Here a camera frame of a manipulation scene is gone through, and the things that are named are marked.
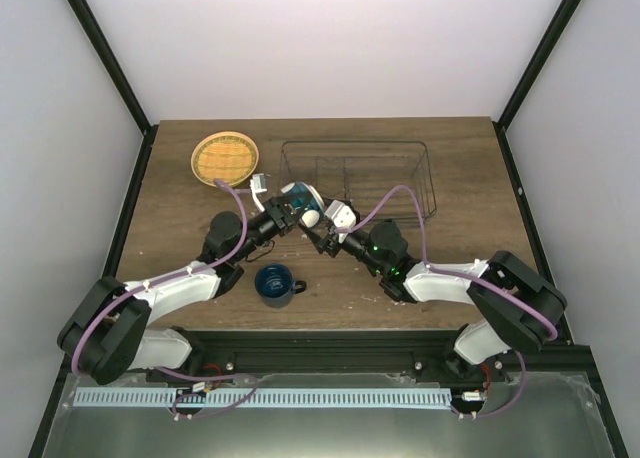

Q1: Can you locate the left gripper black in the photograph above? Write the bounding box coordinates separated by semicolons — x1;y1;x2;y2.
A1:
232;191;313;262

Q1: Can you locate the teal and white bowl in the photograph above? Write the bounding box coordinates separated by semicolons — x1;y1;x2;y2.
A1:
281;181;325;229

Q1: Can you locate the dark blue enamel mug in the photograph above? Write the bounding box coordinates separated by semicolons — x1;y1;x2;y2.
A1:
254;263;307;309

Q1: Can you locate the black wire dish rack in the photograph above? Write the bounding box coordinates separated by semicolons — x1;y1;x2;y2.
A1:
280;138;437;228

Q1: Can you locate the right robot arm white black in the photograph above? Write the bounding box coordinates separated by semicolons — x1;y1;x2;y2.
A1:
301;201;567;381

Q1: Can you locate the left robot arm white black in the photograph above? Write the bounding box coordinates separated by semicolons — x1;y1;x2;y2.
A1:
57;192;322;385

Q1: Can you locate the yellow woven bamboo plate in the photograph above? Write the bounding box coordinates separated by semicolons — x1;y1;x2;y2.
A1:
190;131;260;186

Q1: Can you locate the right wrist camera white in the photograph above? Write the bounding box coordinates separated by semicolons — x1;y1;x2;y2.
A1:
325;200;357;229

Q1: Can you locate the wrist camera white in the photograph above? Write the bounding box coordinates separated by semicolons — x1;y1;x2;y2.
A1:
249;173;268;212
325;200;357;229

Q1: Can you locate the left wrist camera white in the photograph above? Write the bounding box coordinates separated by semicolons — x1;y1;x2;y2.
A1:
249;173;268;212

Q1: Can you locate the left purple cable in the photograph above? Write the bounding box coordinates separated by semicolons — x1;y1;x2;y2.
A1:
71;177;261;377

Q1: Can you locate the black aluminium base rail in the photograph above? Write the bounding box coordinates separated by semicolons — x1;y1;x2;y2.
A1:
164;330;481;387

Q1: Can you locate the light blue slotted cable duct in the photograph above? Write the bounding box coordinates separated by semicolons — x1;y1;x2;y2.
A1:
72;387;452;410

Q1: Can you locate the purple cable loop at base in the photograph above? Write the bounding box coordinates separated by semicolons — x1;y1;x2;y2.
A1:
167;370;264;422

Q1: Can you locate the left black frame post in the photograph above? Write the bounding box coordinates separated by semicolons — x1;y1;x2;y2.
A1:
53;0;154;134

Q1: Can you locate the black frame post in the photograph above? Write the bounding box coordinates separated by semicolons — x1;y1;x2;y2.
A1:
502;0;596;124
53;0;154;134

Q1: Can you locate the right black frame post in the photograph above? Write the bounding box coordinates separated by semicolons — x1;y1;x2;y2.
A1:
502;0;596;124

